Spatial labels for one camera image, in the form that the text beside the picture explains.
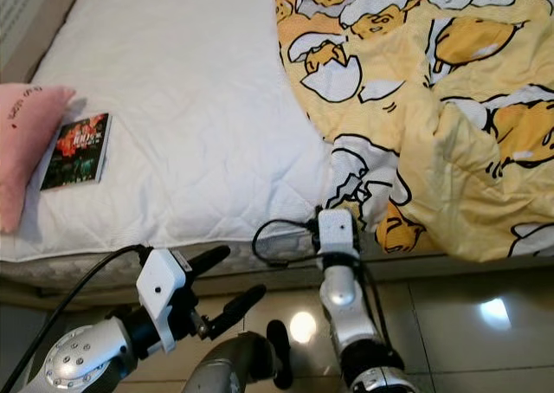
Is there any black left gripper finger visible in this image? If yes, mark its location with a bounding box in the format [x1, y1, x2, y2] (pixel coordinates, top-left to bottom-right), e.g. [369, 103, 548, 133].
[208, 283, 267, 338]
[189, 244, 231, 278]

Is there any yellow cartoon egg blanket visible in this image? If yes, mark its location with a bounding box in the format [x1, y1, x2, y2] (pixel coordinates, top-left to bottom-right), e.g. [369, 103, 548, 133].
[273, 0, 554, 264]

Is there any dark red-green cover book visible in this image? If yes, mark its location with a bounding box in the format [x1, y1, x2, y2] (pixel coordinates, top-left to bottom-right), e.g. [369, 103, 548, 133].
[40, 113, 112, 191]

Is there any pink pillow with fist print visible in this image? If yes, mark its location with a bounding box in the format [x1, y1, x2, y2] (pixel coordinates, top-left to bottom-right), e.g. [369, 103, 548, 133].
[0, 83, 77, 235]

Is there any white quilted mattress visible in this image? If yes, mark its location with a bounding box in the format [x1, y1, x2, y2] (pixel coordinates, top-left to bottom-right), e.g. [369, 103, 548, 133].
[0, 0, 460, 283]

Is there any beige bed base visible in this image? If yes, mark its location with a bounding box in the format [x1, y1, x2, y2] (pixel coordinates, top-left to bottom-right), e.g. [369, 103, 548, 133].
[0, 256, 554, 311]

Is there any grey printed headboard panel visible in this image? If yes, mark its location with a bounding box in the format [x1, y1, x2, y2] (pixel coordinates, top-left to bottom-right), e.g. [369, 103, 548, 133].
[0, 0, 86, 87]

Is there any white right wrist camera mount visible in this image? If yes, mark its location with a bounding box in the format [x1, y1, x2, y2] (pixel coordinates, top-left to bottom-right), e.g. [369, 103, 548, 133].
[316, 209, 358, 257]

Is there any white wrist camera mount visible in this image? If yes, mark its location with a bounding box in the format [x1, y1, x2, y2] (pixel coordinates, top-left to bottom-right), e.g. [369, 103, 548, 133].
[137, 248, 193, 326]
[316, 209, 358, 257]

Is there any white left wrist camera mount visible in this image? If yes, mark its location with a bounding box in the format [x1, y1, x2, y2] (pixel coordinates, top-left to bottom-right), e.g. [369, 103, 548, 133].
[137, 248, 193, 326]

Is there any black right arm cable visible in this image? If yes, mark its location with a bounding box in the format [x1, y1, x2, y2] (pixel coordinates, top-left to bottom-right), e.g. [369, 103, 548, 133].
[250, 217, 386, 352]

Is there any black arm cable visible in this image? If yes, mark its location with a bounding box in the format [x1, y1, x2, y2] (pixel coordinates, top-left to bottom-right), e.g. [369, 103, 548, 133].
[3, 244, 153, 393]
[250, 217, 386, 352]

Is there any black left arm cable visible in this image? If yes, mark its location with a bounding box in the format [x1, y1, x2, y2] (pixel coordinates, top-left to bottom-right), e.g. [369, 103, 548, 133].
[3, 244, 153, 393]

